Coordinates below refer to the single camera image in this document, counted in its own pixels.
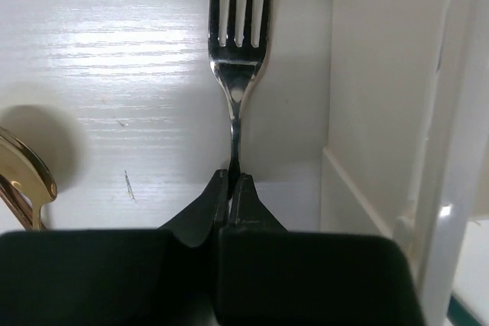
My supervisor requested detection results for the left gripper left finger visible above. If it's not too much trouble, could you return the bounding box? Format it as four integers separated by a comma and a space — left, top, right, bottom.
1, 169, 228, 325

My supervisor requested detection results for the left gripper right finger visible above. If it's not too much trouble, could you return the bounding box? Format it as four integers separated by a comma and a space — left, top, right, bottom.
217, 174, 425, 325

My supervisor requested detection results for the gold spoon green handle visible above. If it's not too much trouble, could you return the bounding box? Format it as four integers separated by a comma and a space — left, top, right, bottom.
1, 127, 57, 231

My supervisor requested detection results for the silver steel fork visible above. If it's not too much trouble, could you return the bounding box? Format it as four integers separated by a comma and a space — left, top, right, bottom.
208, 0, 273, 199

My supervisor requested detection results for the large white divided tray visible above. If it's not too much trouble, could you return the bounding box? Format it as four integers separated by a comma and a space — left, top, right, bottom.
319, 0, 488, 325

